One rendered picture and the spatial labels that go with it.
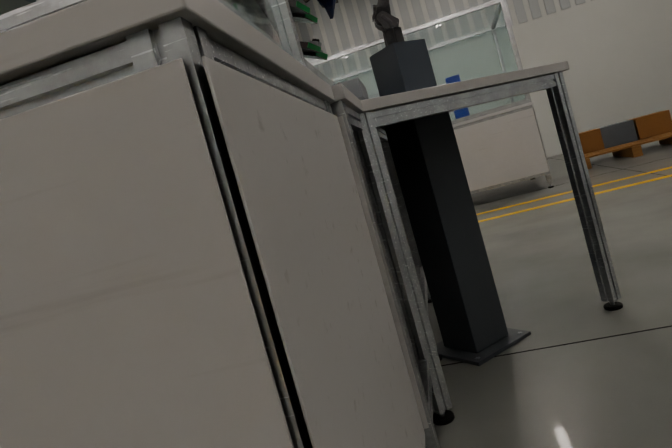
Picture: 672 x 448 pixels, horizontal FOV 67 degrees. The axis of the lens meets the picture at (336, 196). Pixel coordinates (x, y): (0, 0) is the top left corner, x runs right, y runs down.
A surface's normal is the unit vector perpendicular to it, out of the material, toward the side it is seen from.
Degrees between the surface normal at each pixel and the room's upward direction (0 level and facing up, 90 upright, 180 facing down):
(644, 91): 90
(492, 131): 90
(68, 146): 90
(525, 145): 90
